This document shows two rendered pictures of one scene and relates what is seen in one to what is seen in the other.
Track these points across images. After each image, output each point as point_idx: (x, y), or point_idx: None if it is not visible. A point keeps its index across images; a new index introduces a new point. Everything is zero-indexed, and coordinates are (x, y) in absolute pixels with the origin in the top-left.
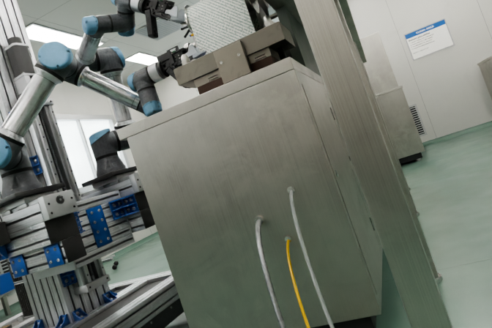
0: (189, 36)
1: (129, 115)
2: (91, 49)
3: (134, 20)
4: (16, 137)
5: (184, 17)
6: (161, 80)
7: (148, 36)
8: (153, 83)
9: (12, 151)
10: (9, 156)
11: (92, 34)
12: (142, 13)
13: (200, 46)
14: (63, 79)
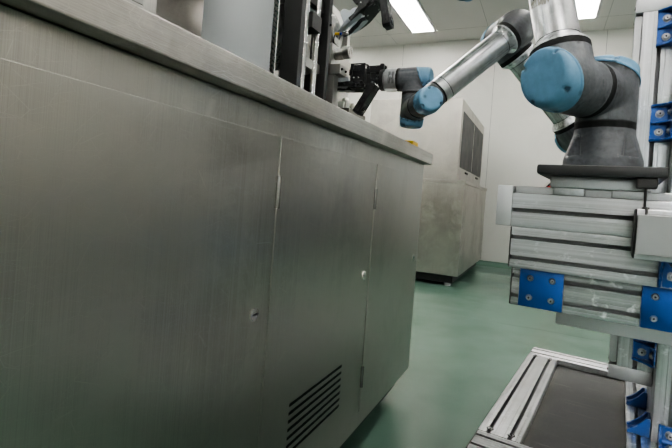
0: (341, 34)
1: (534, 36)
2: None
3: None
4: (552, 126)
5: (342, 19)
6: (389, 91)
7: (393, 28)
8: (400, 91)
9: (559, 140)
10: (558, 146)
11: None
12: None
13: None
14: (501, 64)
